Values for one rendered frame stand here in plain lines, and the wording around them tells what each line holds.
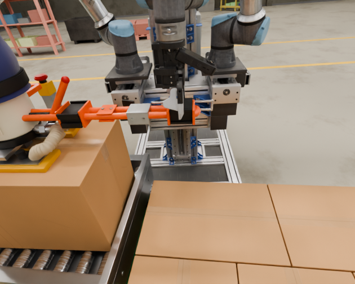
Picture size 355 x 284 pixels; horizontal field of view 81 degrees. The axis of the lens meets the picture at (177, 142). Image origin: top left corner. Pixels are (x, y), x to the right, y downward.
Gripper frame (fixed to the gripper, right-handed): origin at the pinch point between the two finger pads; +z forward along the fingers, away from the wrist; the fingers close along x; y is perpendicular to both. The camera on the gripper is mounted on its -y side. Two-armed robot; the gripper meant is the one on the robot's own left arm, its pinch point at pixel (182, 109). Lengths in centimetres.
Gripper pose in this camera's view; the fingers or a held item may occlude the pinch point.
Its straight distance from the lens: 66.9
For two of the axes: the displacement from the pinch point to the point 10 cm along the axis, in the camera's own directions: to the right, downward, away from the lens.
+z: 0.6, 8.0, 6.0
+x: -0.7, 6.0, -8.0
